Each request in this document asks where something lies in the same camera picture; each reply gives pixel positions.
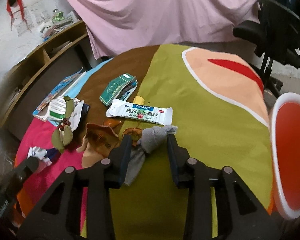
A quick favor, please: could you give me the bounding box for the brown dried fruit peel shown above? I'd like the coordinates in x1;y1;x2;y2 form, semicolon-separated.
76;123;120;168

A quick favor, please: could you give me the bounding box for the grey cloth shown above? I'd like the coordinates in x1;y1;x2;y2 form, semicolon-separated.
124;125;178;186

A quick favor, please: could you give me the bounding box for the white paper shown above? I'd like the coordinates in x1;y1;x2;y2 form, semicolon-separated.
27;146;59;173

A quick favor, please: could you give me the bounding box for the white medicine sachet box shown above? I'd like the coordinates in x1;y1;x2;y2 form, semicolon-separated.
106;99;173;126

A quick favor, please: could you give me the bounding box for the green white leaflet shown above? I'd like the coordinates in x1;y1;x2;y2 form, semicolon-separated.
47;96;66;120

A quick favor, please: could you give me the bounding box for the green cigarette pack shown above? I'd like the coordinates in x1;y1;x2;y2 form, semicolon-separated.
100;73;138;106

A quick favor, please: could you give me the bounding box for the red white trash bin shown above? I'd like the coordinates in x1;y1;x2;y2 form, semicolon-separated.
269;92;300;219

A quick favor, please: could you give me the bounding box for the small orange peel piece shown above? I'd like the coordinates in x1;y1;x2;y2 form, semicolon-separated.
103;118;122;129

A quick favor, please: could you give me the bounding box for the colourful patchwork tablecloth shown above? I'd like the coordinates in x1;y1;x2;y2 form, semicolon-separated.
17;44;276;239

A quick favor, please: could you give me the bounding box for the yellow bottle cap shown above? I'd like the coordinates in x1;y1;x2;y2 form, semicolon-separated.
133;96;145;105

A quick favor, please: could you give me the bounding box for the blue illustrated book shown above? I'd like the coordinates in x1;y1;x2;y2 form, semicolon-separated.
32;69;86;122

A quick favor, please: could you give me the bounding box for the wooden shelf unit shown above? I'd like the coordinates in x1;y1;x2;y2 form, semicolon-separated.
0;21;91;140

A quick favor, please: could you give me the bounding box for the pink hanging sheet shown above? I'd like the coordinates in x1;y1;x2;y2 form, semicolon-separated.
67;0;257;58

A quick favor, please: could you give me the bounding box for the black office chair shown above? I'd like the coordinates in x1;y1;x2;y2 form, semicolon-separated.
232;0;300;98

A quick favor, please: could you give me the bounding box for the green candy jar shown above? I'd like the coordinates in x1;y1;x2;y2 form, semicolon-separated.
52;8;65;23

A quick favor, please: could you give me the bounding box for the red black wall ornament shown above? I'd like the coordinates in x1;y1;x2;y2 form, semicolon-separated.
6;0;31;30

